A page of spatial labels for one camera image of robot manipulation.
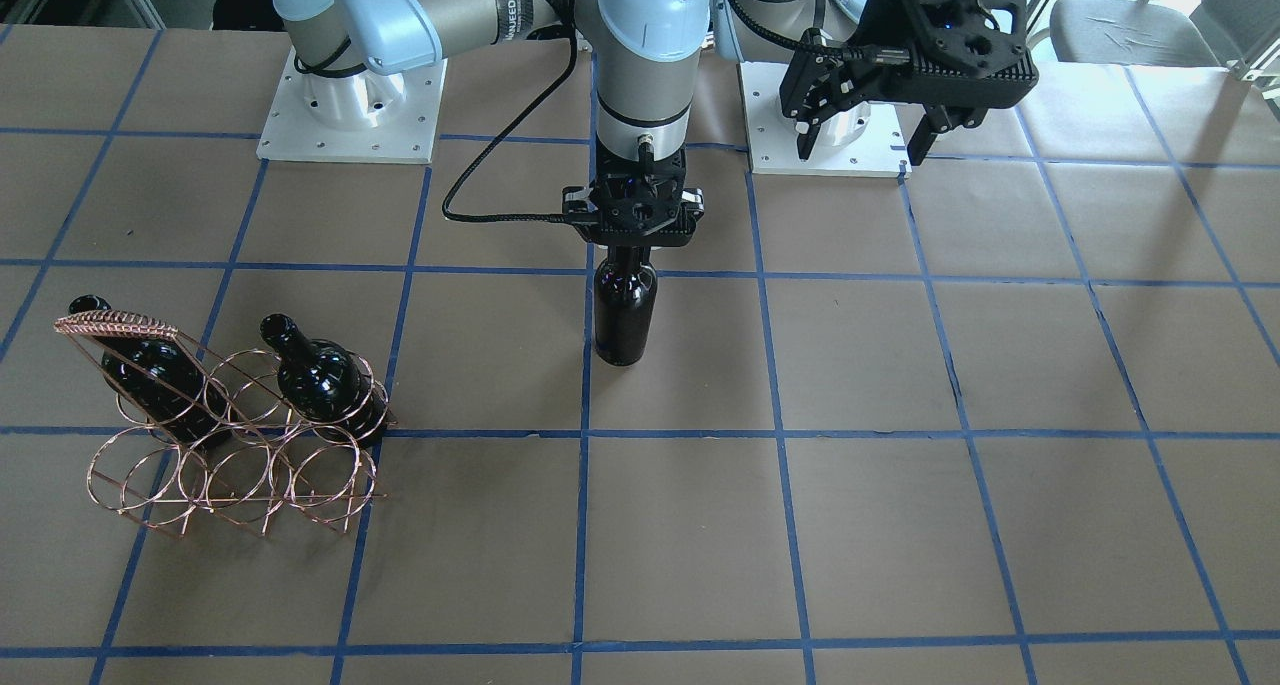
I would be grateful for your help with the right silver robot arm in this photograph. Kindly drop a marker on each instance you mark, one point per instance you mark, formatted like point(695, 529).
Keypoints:
point(647, 51)

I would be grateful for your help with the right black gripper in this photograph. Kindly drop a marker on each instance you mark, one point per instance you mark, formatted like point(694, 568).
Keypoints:
point(577, 203)

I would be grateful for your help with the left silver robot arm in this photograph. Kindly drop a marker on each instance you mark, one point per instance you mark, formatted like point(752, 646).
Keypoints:
point(771, 30)

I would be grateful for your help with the grey office chair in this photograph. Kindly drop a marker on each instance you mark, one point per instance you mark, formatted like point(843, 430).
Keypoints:
point(1240, 35)

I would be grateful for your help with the copper wire wine basket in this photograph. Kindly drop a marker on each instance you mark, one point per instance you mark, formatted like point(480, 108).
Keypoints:
point(286, 428)

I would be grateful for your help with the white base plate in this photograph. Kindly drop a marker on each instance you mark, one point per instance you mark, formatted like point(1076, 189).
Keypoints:
point(362, 119)
point(864, 141)

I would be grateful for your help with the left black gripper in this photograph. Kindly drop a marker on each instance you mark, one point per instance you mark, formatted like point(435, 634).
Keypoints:
point(886, 20)

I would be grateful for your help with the dark wine bottle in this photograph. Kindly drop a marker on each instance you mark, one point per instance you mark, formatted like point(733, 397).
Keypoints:
point(625, 290)
point(326, 384)
point(170, 389)

